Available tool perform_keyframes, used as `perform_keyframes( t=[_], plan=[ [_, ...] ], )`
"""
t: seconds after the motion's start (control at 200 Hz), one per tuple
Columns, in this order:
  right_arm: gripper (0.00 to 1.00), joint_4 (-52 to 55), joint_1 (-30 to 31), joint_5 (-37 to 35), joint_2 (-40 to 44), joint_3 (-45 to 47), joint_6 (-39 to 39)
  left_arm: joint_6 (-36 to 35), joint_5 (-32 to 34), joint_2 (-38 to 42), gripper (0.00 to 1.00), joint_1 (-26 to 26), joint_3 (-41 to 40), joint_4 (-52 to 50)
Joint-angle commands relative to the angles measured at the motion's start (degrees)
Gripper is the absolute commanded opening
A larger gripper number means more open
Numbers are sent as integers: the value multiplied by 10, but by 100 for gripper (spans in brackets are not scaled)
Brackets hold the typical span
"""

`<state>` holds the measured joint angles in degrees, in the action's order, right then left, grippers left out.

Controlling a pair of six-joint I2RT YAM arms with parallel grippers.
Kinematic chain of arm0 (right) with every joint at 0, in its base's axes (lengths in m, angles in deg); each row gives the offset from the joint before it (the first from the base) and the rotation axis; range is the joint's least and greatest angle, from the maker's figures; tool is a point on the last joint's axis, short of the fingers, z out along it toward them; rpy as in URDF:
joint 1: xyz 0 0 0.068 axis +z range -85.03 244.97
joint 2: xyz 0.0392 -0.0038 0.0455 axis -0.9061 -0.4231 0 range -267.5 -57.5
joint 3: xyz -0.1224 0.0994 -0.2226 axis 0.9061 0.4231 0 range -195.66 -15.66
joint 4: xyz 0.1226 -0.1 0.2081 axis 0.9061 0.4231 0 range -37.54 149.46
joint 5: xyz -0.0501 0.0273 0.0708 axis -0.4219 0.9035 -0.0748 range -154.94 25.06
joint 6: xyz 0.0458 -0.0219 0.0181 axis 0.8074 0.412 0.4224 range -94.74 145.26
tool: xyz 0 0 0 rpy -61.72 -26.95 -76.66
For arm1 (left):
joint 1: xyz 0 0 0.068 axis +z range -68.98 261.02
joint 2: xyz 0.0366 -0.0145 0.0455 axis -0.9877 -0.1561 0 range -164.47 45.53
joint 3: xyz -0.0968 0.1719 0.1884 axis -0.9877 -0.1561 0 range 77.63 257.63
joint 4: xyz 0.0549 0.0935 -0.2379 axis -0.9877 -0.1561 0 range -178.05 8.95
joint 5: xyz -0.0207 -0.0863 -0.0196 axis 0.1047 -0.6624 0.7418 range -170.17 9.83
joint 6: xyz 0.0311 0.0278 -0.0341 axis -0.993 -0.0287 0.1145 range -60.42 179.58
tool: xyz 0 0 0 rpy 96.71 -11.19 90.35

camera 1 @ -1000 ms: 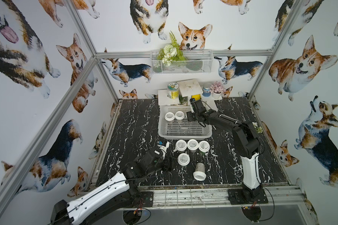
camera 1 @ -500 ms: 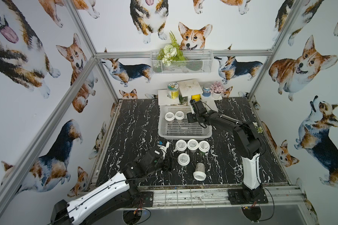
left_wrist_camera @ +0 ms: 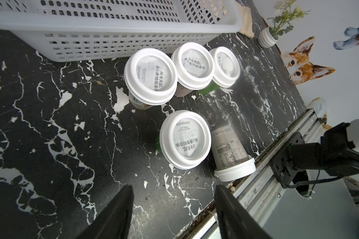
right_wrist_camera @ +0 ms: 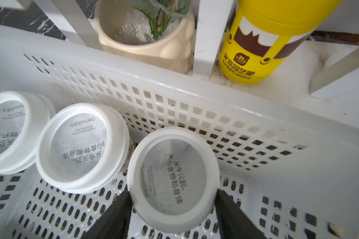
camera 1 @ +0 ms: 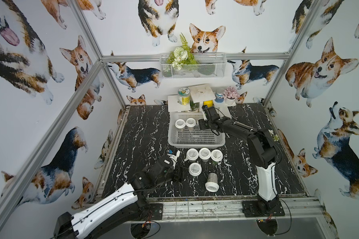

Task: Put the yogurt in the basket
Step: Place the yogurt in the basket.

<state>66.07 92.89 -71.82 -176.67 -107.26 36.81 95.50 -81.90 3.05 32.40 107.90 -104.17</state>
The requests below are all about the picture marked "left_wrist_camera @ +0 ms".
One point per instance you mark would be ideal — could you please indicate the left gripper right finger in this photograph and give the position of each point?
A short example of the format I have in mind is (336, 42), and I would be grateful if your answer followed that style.
(233, 220)

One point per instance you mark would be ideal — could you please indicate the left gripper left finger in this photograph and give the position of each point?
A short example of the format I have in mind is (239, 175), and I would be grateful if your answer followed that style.
(115, 220)

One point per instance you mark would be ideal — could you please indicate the yogurt cup row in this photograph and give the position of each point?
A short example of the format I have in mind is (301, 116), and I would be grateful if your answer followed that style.
(195, 68)
(226, 72)
(151, 78)
(231, 159)
(184, 139)

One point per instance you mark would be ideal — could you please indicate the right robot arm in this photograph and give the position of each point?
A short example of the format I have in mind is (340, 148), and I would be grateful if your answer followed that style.
(337, 153)

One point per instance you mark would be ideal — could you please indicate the white plastic perforated basket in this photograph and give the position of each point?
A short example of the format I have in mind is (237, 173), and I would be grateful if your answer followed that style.
(67, 30)

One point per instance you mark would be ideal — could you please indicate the small potted white flower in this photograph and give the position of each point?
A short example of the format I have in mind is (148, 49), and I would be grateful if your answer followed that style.
(281, 23)

